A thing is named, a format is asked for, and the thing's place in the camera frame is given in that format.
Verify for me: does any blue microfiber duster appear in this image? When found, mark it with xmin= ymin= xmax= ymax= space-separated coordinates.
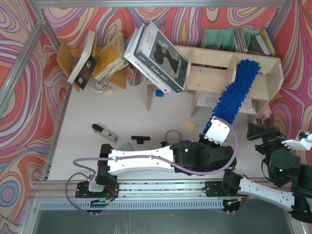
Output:
xmin=211 ymin=59 xmax=260 ymax=124

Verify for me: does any masking tape roll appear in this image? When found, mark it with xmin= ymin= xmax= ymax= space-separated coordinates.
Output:
xmin=164 ymin=129 xmax=182 ymax=145

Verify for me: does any black T-shaped plastic part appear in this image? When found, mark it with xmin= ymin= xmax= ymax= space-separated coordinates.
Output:
xmin=131 ymin=136 xmax=151 ymax=144

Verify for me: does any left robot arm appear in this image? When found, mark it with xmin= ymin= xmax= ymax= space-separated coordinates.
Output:
xmin=88 ymin=117 xmax=238 ymax=193

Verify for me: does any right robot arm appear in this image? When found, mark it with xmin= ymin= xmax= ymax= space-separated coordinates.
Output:
xmin=221 ymin=123 xmax=312 ymax=223

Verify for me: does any light wooden bookshelf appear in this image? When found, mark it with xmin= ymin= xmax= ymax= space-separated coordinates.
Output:
xmin=145 ymin=45 xmax=284 ymax=126

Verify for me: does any yellow sticky note pad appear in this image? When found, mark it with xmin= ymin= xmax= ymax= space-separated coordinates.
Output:
xmin=182 ymin=120 xmax=198 ymax=133

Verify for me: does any spiral bound drawing notebook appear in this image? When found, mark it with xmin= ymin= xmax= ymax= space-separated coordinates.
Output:
xmin=196 ymin=92 xmax=256 ymax=114

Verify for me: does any blue pencil sharpener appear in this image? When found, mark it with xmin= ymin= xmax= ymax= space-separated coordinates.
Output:
xmin=155 ymin=90 xmax=164 ymax=97

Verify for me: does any yellow grey calculator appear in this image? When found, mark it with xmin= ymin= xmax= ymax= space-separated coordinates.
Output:
xmin=117 ymin=142 xmax=134 ymax=152

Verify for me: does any blue yellow book in organizer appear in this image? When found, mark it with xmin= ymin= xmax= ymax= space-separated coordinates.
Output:
xmin=258 ymin=27 xmax=277 ymax=57

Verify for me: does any green desk organizer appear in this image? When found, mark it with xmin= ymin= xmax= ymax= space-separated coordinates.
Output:
xmin=200 ymin=28 xmax=273 ymax=57

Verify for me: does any pen cup with pencils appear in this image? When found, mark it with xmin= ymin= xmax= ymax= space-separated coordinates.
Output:
xmin=126 ymin=66 xmax=141 ymax=86

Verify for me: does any yellow books stack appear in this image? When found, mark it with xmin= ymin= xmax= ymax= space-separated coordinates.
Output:
xmin=94 ymin=31 xmax=128 ymax=83

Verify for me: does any white black leaning book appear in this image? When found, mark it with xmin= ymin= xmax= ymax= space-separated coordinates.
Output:
xmin=67 ymin=30 xmax=97 ymax=90

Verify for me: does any orange wooden book stand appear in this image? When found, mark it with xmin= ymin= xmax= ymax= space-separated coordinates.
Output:
xmin=57 ymin=35 xmax=126 ymax=91

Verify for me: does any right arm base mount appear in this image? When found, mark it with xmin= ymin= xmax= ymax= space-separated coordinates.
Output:
xmin=203 ymin=181 xmax=244 ymax=197

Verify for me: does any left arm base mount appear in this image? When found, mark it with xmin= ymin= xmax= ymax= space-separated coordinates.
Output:
xmin=75 ymin=181 xmax=118 ymax=198

